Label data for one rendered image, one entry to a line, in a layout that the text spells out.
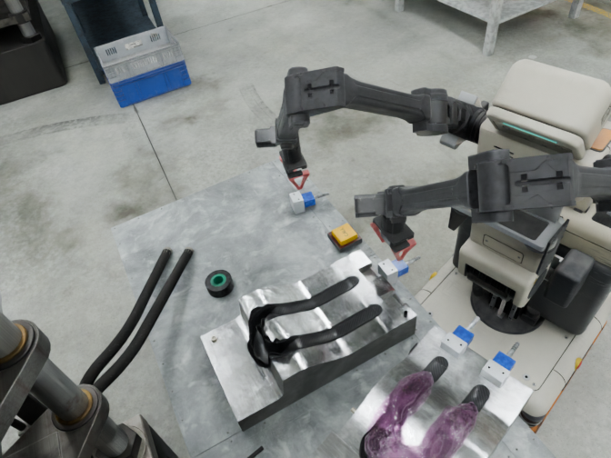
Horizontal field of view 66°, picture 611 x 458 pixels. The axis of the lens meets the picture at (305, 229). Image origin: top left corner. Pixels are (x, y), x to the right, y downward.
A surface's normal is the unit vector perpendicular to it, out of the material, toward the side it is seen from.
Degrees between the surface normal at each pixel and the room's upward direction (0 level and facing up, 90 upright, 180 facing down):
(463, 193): 78
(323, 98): 48
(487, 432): 29
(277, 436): 0
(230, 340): 0
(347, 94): 65
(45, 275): 0
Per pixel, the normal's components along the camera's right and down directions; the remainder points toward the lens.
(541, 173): -0.41, 0.04
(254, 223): -0.11, -0.68
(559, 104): -0.55, -0.12
